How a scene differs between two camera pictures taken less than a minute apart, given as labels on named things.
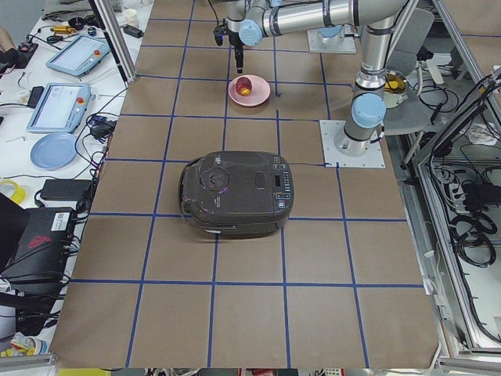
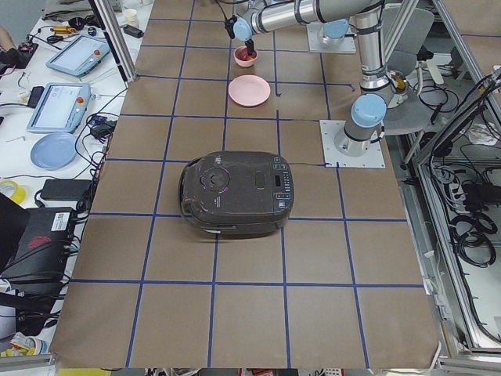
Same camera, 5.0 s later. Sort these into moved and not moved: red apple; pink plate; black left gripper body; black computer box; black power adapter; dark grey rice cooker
Moved: black left gripper body; red apple
Not moved: black power adapter; pink plate; black computer box; dark grey rice cooker
